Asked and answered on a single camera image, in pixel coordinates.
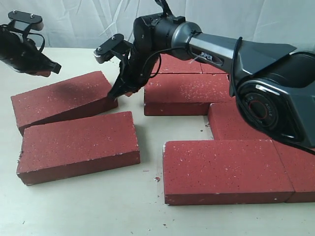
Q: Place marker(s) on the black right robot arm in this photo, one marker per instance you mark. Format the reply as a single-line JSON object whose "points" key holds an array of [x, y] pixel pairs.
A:
{"points": [[273, 84]]}

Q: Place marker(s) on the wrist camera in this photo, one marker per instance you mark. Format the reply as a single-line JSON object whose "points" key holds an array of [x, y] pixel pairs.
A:
{"points": [[115, 46], [24, 22]]}

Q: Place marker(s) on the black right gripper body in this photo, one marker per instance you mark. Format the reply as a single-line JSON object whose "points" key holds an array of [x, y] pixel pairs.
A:
{"points": [[136, 69]]}

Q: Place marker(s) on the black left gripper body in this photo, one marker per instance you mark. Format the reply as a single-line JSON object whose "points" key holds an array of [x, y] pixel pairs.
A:
{"points": [[21, 53]]}

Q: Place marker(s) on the front large red brick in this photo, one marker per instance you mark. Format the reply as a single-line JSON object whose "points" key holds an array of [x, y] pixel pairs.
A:
{"points": [[224, 172]]}

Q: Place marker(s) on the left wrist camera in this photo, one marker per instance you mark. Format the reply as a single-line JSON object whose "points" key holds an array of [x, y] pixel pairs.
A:
{"points": [[24, 22]]}

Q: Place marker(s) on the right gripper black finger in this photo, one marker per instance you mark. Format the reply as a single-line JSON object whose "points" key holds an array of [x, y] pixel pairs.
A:
{"points": [[118, 89]]}

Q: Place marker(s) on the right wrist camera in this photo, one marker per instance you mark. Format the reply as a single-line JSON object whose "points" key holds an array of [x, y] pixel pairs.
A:
{"points": [[115, 46]]}

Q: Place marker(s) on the pale wrinkled backdrop cloth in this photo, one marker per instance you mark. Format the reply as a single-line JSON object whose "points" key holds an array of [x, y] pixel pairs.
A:
{"points": [[87, 23]]}

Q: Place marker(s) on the third row red brick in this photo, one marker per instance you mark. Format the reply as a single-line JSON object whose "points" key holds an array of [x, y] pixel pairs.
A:
{"points": [[227, 124]]}

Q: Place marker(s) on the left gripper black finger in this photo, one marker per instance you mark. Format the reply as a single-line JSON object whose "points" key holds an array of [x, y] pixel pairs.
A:
{"points": [[52, 66]]}

